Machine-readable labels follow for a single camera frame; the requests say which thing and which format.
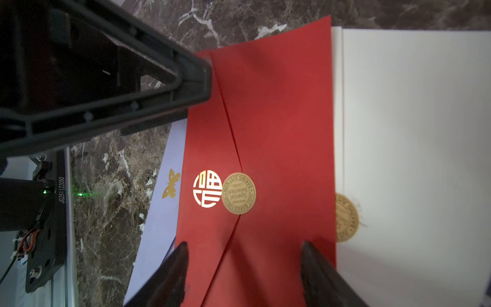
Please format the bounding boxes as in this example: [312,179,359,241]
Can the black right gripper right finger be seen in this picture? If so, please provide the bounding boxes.
[300,240,368,307]

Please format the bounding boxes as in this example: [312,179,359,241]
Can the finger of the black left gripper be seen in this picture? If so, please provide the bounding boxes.
[1,1,212,157]

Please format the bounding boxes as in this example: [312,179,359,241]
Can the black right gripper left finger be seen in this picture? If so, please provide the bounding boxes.
[124,242,189,307]

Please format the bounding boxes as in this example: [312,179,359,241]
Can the lilac envelope with butterfly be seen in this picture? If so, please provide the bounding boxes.
[124,119,187,303]

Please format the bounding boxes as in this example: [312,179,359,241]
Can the red envelope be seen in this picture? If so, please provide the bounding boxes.
[176,17,336,306]

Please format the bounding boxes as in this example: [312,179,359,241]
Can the cream white envelope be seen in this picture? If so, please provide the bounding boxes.
[332,27,490,306]

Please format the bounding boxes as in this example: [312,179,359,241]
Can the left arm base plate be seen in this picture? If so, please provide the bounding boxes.
[25,150,70,293]

